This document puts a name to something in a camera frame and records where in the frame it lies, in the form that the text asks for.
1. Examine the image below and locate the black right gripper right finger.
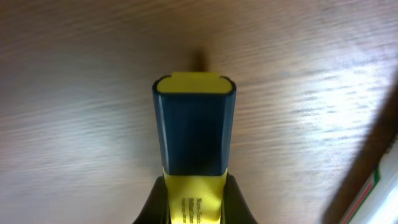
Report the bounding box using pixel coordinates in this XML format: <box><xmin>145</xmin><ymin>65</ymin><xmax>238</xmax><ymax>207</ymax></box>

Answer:
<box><xmin>222</xmin><ymin>174</ymin><xmax>257</xmax><ymax>224</ymax></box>

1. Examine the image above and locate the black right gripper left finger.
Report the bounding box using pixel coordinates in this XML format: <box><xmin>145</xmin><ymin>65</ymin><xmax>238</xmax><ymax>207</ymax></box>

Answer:
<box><xmin>133</xmin><ymin>176</ymin><xmax>170</xmax><ymax>224</ymax></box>

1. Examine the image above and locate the yellow highlighter with blue cap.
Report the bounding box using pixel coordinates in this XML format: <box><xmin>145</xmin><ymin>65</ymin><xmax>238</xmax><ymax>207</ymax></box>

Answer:
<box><xmin>152</xmin><ymin>72</ymin><xmax>236</xmax><ymax>223</ymax></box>

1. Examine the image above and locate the white marker with black cap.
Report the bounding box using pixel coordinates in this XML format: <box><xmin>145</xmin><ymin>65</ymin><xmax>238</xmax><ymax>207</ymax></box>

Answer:
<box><xmin>340</xmin><ymin>138</ymin><xmax>398</xmax><ymax>224</ymax></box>

